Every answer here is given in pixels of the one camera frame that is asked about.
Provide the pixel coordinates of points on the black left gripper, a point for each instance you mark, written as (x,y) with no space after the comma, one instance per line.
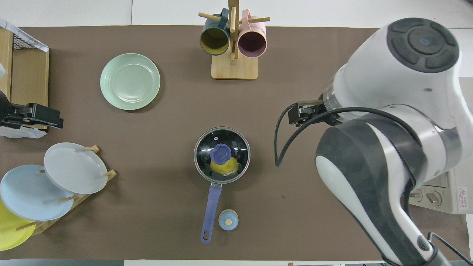
(5,111)

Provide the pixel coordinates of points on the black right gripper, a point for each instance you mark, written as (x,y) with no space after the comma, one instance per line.
(314,111)

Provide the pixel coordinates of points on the glass lid with blue knob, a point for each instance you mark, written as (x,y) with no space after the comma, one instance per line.
(221,152)

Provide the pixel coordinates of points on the yellow lemon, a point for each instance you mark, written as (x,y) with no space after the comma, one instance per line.
(227,170)

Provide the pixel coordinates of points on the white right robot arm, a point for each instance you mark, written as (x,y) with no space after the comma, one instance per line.
(388,74)

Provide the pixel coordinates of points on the grey plate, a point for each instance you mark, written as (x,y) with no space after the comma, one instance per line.
(74,168)

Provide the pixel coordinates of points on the light blue plate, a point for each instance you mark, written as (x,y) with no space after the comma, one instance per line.
(26,192)

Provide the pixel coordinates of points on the wooden plate rack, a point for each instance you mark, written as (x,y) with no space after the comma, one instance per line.
(83,199)

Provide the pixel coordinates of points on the green plate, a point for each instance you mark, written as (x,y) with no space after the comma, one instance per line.
(130,81)

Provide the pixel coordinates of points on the yellow plate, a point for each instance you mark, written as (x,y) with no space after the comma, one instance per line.
(11,232)

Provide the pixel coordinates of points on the white crumpled paper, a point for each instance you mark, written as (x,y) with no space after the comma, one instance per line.
(22,132)

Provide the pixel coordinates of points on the wooden shelf box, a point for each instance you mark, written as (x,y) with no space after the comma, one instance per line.
(29,74)

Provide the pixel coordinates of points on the wooden mug tree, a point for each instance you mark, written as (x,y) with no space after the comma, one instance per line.
(234,68)

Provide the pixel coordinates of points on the white checkered cloth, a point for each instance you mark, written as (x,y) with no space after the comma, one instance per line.
(26,37)

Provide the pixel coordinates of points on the pink ribbed mug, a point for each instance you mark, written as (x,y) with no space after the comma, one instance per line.
(252,42)

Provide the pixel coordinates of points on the dark teal mug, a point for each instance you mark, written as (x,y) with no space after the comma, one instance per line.
(214,38)

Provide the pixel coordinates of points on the brown table mat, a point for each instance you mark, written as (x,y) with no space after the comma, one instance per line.
(177,103)

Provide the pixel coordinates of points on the small blue dome bell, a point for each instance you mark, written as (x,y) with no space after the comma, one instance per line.
(228,220)

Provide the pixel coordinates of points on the white toaster oven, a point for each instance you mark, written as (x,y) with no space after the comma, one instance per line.
(454,195)

